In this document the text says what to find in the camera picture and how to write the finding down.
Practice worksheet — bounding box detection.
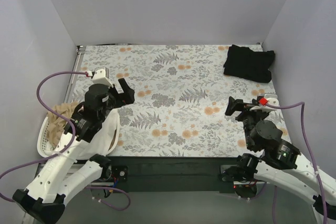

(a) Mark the white t shirt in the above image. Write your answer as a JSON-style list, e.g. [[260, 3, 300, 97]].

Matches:
[[77, 109, 120, 160]]

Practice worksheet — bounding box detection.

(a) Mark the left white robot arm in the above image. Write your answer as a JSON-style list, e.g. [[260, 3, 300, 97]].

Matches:
[[13, 78, 134, 223]]

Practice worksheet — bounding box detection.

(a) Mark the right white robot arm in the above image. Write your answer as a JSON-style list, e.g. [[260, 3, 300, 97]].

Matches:
[[220, 94, 335, 223]]

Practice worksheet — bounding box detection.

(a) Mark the black folded t shirt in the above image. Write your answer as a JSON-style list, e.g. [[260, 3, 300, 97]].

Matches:
[[223, 45, 276, 83]]

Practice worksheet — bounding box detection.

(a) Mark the floral table cloth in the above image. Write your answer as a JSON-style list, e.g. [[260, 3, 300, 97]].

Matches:
[[77, 45, 275, 157]]

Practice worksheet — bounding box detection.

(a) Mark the beige t shirt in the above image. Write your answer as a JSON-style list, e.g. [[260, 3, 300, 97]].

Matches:
[[47, 101, 78, 147]]

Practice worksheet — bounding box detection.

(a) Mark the white laundry basket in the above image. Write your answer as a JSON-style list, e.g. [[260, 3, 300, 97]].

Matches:
[[38, 103, 121, 158]]

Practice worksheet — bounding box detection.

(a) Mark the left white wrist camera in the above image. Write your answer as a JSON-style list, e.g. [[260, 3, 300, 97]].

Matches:
[[92, 67, 113, 87]]

